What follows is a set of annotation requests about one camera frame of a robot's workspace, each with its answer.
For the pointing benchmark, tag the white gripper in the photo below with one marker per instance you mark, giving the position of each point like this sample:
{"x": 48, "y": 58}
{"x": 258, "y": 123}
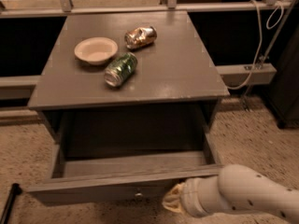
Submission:
{"x": 189, "y": 195}

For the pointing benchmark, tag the grey top drawer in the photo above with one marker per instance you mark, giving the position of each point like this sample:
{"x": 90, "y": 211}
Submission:
{"x": 122, "y": 154}

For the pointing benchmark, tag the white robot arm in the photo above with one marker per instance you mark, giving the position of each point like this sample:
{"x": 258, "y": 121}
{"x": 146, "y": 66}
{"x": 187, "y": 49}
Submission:
{"x": 235, "y": 190}

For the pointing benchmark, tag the grey wooden drawer cabinet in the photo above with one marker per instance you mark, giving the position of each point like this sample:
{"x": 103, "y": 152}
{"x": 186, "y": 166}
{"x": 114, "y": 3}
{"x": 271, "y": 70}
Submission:
{"x": 156, "y": 105}

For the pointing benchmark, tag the green soda can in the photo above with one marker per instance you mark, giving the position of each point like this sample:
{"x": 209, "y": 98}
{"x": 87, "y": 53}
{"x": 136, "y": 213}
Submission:
{"x": 119, "y": 70}

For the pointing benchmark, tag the dark cabinet at right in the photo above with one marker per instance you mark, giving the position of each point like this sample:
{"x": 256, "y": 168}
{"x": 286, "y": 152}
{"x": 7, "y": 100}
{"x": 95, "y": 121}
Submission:
{"x": 283, "y": 92}

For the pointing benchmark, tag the black pole foot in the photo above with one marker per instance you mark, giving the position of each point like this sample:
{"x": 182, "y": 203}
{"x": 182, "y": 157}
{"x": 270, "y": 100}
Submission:
{"x": 14, "y": 192}

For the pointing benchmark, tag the white paper bowl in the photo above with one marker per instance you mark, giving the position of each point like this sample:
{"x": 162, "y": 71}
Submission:
{"x": 96, "y": 50}

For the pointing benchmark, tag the grey metal railing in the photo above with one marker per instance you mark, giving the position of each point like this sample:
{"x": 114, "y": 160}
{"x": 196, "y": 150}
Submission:
{"x": 124, "y": 8}

